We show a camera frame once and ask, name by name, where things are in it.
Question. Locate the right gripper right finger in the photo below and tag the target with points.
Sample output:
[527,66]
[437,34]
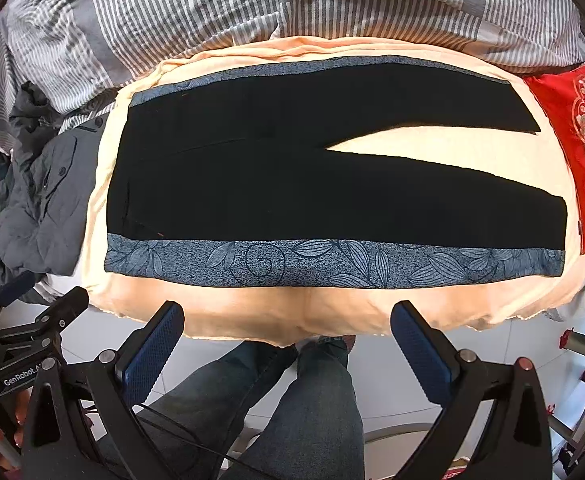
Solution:
[515,441]

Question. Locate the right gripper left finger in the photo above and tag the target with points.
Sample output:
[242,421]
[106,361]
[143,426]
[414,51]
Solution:
[57,443]

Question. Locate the black pants with blue trim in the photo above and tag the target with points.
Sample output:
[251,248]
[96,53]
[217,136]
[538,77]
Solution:
[235,179]

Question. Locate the person's left hand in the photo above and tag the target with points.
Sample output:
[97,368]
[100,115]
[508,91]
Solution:
[21,410]

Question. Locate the grey button shirt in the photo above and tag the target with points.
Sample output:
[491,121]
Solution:
[43,198]

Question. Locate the peach blanket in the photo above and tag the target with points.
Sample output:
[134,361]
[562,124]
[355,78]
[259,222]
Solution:
[283,315]

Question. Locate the grey striped duvet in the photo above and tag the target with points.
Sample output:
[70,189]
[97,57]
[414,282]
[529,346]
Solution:
[80,52]

